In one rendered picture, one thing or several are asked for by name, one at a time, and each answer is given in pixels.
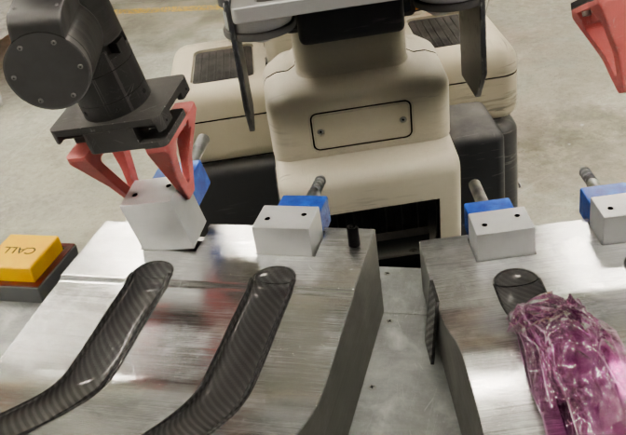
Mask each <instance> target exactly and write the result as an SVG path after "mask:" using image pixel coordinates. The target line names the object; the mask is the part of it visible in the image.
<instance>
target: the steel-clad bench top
mask: <svg viewBox="0 0 626 435"><path fill-rule="evenodd" d="M379 270H380V278H381V287H382V296H383V305H384V313H383V317H382V319H381V323H380V326H379V330H378V333H377V337H376V339H375V343H374V348H373V352H372V355H371V358H370V361H369V365H368V368H367V372H366V375H365V378H364V381H363V385H362V388H361V394H360V396H359V400H358V403H357V407H356V410H355V414H354V416H353V420H352V423H351V427H350V430H349V433H348V435H462V434H461V430H460V427H459V424H458V420H457V417H456V410H455V406H454V404H453V400H452V396H451V392H450V389H449V386H448V382H447V379H446V375H445V371H444V368H443V365H442V358H441V354H440V351H439V348H438V344H437V341H436V349H435V361H434V364H430V361H429V354H428V351H427V347H426V343H425V339H426V326H427V314H428V306H427V303H426V299H425V295H424V292H423V287H422V275H421V268H411V267H388V266H379ZM40 306H41V304H40V303H25V302H10V301H0V358H1V357H2V356H3V355H4V353H5V352H6V351H7V349H8V348H9V347H10V345H11V344H12V343H13V341H14V340H15V339H16V337H17V336H18V335H19V333H20V332H21V330H22V329H23V328H24V326H25V325H26V324H27V322H28V321H29V320H30V318H31V317H32V316H33V314H34V313H35V311H36V310H37V309H38V308H39V307H40Z"/></svg>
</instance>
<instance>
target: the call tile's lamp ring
mask: <svg viewBox="0 0 626 435"><path fill-rule="evenodd" d="M61 245H62V246H63V247H66V248H65V249H64V250H63V251H62V252H61V254H60V255H59V256H58V257H57V258H56V259H55V260H54V262H53V263H52V264H51V265H50V266H49V267H48V269H47V270H46V271H45V272H44V273H43V274H42V276H41V277H40V278H39V279H38V280H37V281H36V282H19V281H2V280H0V286H12V287H29V288H38V287H39V286H40V285H41V284H42V282H43V281H44V280H45V279H46V278H47V277H48V275H49V274H50V273H51V272H52V271H53V269H54V268H55V267H56V266H57V265H58V264H59V262H60V261H61V260H62V259H63V257H64V256H65V255H66V254H67V253H68V252H69V250H71V249H72V248H73V246H74V245H75V244H74V243H62V244H61Z"/></svg>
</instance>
